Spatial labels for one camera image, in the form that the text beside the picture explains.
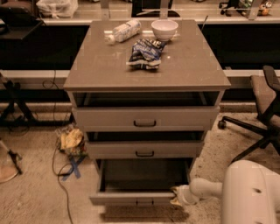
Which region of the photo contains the grey drawer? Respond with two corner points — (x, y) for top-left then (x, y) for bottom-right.
(86, 141), (203, 159)
(72, 106), (220, 132)
(90, 158), (190, 207)

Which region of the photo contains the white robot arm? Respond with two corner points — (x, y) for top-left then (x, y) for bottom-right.
(171, 160), (280, 224)

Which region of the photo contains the white bowl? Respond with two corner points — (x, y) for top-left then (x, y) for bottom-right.
(151, 19), (179, 41)

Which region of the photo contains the grey middle drawer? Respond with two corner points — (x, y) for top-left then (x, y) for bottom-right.
(86, 141), (203, 159)

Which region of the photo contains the grey drawer cabinet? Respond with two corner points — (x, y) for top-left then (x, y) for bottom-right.
(62, 18), (232, 187)

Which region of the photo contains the white plastic bag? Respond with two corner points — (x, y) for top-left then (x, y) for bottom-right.
(36, 0), (78, 18)

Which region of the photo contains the grey bottom drawer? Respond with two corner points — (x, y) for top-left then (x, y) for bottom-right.
(90, 158), (190, 207)

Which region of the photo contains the blue crumpled chip bag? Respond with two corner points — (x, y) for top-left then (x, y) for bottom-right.
(127, 38), (166, 70)

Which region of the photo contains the black stand frame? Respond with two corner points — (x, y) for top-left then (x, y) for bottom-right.
(0, 74), (74, 127)

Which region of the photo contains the grabber stick tool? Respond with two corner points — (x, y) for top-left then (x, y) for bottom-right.
(0, 139), (23, 174)

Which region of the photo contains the black side table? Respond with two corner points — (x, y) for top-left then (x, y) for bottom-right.
(0, 6), (43, 40)

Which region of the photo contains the black office chair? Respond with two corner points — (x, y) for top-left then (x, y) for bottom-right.
(218, 66), (280, 162)

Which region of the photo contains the black floor cable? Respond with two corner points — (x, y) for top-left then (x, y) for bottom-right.
(41, 69), (74, 224)

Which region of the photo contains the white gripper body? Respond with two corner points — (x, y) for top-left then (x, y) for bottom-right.
(170, 185), (200, 207)

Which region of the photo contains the clear plastic water bottle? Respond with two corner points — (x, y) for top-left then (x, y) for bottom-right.
(104, 19), (141, 45)

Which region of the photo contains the blue tape cross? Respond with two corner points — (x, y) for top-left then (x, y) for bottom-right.
(62, 156), (85, 181)

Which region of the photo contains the colourful snack bag pile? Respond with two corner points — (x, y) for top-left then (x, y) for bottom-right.
(55, 124), (87, 156)

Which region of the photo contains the grey top drawer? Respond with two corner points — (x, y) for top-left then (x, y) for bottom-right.
(72, 106), (220, 132)

